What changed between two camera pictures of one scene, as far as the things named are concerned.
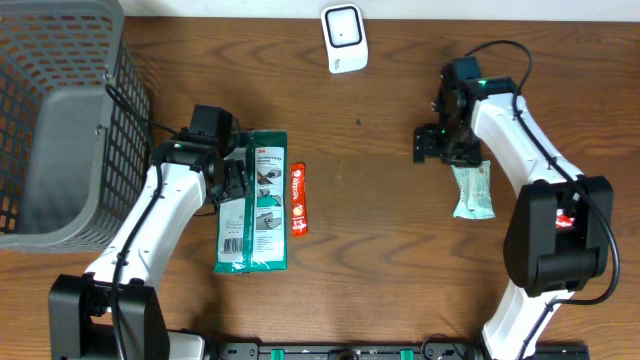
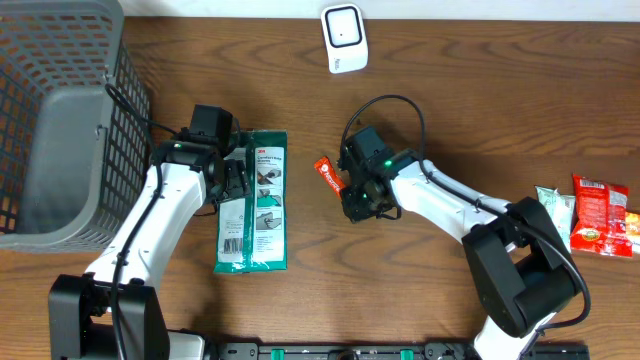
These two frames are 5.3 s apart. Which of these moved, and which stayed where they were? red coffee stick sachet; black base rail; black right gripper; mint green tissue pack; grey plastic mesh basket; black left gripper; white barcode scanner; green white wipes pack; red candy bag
Moved: black right gripper; mint green tissue pack; red candy bag; red coffee stick sachet
Stayed: green white wipes pack; black left gripper; black base rail; grey plastic mesh basket; white barcode scanner
